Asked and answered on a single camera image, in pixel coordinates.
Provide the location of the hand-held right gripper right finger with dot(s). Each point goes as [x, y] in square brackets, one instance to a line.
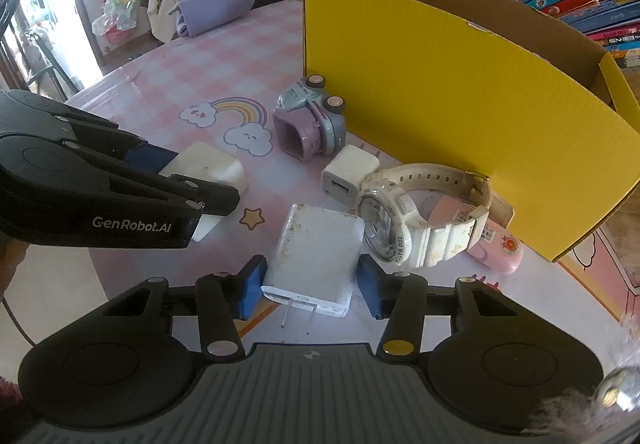
[370, 286]

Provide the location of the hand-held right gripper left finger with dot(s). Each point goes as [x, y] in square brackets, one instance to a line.
[252, 289]

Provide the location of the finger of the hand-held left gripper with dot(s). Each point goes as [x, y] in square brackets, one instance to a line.
[147, 158]
[200, 199]

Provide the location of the white rectangular block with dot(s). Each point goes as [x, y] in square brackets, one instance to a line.
[210, 164]

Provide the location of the large white charger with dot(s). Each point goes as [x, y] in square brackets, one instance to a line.
[315, 254]

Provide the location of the white wristwatch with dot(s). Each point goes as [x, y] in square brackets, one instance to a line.
[400, 209]

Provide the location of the small white charger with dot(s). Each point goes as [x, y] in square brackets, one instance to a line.
[345, 174]

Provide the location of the purple grey toy camper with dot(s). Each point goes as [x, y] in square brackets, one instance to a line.
[310, 129]

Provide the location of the pink oval case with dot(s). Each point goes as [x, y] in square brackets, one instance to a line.
[497, 249]

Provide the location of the yellow cardboard box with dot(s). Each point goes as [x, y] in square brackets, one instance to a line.
[450, 89]

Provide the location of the pink checked printed tablecloth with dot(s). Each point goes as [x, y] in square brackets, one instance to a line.
[165, 69]

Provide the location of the dark chair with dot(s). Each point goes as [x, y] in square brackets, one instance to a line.
[35, 59]

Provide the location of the colourful plastic bags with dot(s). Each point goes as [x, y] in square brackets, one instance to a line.
[120, 9]

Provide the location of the purple garment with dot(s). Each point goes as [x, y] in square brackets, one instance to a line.
[215, 7]

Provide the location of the grey fluffy pompom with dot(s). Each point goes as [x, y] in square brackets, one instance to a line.
[565, 414]

